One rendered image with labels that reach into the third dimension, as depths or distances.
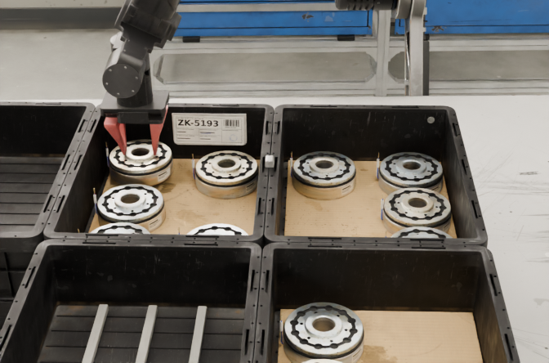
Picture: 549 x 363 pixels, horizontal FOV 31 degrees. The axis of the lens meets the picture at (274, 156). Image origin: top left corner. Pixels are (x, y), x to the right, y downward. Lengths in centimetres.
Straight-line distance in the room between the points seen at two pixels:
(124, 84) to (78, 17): 297
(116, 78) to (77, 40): 287
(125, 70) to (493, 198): 76
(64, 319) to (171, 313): 14
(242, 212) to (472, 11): 206
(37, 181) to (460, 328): 75
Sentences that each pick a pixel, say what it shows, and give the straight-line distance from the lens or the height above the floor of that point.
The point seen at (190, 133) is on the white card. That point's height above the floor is 88.
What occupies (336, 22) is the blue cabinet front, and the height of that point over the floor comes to 37.
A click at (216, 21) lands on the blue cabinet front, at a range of 344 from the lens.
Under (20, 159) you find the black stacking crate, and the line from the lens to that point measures 176.
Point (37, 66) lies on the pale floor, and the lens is 411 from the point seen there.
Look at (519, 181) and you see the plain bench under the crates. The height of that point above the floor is 70.
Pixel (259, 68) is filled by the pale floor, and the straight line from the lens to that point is 396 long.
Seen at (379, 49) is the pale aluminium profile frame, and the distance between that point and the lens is 347.
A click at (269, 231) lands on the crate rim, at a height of 93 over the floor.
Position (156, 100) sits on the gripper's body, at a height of 98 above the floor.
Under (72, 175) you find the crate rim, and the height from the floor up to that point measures 93.
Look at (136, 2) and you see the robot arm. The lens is 145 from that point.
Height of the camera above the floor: 169
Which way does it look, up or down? 30 degrees down
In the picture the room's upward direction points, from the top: 1 degrees counter-clockwise
